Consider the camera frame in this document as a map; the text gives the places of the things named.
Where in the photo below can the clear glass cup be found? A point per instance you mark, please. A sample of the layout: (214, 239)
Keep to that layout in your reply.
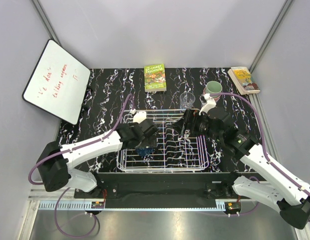
(187, 100)

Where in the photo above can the left orange connector board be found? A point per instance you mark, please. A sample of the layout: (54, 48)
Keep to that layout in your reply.
(97, 205)

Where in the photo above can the yellow paperback book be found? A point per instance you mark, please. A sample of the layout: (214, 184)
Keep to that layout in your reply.
(243, 80)

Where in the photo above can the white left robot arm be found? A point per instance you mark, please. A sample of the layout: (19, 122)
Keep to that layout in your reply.
(57, 164)

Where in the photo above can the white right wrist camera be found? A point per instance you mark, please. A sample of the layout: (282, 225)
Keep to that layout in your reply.
(210, 103)

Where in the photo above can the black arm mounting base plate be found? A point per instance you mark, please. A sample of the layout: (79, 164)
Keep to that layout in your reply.
(164, 191)

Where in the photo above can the orange connector board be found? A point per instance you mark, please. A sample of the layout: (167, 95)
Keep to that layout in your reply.
(233, 205)
(97, 205)

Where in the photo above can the green paperback book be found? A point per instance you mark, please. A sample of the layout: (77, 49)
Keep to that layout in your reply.
(155, 78)

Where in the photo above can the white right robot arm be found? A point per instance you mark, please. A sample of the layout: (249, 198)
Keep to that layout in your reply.
(287, 194)

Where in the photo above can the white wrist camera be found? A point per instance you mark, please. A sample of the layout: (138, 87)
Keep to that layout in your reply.
(210, 103)
(138, 115)

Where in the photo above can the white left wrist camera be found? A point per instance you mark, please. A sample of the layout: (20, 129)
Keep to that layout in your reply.
(138, 115)

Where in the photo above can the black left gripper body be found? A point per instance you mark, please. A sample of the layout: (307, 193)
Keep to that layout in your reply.
(150, 142)

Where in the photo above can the slotted cable duct rail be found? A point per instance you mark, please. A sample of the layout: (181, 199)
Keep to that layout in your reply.
(76, 205)

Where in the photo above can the light green plastic cup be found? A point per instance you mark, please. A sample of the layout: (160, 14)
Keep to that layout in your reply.
(213, 83)

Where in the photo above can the dark blue ceramic mug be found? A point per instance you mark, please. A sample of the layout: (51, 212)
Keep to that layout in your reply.
(145, 151)

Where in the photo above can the pink plastic cup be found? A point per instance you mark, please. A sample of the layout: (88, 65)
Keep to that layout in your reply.
(216, 97)

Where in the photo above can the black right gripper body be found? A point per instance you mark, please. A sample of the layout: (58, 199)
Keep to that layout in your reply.
(200, 126)

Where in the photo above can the white wire dish rack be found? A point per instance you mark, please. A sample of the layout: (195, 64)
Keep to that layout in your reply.
(174, 153)

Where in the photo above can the right orange connector board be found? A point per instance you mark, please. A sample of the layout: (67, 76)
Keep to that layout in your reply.
(233, 205)

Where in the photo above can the white whiteboard with red writing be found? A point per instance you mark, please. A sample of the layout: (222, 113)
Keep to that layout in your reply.
(58, 83)

